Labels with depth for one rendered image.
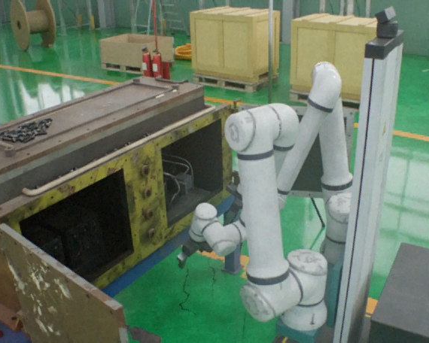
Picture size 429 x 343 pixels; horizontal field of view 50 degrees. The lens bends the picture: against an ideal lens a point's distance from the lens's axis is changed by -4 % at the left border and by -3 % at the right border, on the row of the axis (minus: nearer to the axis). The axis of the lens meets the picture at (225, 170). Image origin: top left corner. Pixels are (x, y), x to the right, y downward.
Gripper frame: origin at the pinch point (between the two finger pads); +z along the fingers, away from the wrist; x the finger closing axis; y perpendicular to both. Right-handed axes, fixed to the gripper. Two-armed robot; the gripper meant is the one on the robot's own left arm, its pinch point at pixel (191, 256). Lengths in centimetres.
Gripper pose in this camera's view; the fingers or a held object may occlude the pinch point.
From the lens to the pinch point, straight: 218.0
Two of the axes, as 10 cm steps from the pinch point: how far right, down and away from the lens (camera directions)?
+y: -7.5, -5.8, 3.2
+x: -6.2, 4.5, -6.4
